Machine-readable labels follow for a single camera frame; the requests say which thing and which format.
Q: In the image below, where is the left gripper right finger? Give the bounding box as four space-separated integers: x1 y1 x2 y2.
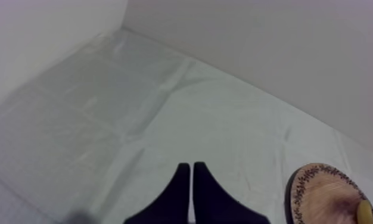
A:
192 161 271 224

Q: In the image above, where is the round wooden board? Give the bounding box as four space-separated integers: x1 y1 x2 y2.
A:
284 162 373 224

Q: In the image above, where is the yellow toy banana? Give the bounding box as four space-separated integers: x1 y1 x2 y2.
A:
356 199 373 224

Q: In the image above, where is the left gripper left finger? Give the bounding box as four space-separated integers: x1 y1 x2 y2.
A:
123 162 191 224

